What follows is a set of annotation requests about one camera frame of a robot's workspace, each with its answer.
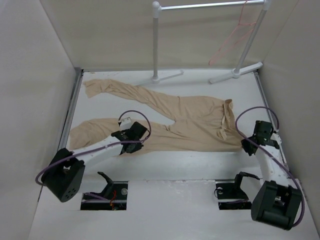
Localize beige trousers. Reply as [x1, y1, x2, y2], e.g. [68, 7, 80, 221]
[84, 79, 242, 156]

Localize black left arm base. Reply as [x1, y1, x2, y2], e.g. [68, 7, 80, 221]
[80, 171, 129, 211]

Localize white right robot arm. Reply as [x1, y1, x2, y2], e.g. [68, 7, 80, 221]
[231, 120, 303, 231]

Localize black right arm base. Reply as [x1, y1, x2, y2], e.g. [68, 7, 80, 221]
[213, 171, 260, 211]

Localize white clothes rack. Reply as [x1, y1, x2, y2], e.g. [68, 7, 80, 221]
[124, 0, 273, 90]

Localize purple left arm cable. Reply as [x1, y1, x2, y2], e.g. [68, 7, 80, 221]
[34, 109, 152, 203]

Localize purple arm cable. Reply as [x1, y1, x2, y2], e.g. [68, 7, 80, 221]
[234, 106, 306, 226]
[34, 109, 152, 203]

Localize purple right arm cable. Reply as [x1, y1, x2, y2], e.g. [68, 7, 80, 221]
[234, 106, 306, 226]

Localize pink wire hanger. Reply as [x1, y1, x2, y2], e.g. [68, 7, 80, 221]
[208, 0, 257, 66]

